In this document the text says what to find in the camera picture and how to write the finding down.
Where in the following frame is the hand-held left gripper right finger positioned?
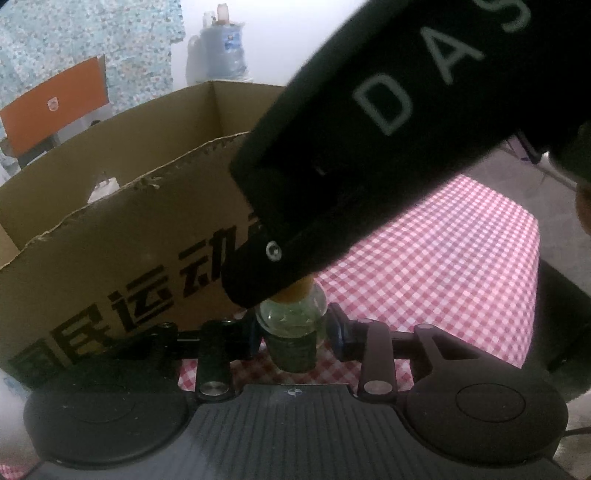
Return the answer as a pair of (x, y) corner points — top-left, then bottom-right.
(324, 302), (492, 401)

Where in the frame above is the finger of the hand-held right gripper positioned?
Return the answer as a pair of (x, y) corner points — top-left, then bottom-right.
(221, 226), (325, 309)

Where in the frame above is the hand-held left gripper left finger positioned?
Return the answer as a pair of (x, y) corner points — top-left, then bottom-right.
(104, 310), (264, 401)

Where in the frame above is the green dropper bottle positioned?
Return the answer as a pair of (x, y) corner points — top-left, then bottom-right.
(255, 274), (329, 374)

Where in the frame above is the brown cardboard box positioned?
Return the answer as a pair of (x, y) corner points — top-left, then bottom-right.
(0, 79), (296, 388)

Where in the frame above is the person's right hand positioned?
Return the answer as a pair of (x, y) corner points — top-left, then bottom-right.
(574, 182), (591, 245)

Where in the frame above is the red checked tablecloth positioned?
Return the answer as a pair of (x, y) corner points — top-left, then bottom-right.
(178, 174), (541, 402)

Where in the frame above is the blue water jug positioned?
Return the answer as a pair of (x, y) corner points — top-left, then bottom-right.
(187, 21), (247, 84)

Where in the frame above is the pink cup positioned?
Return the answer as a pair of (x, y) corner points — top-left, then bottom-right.
(203, 2), (232, 26)

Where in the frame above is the printed box with orange flap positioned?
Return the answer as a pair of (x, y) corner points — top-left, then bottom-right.
(0, 54), (112, 169)

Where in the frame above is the floral cloth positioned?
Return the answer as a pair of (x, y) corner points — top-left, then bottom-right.
(0, 0), (185, 134)

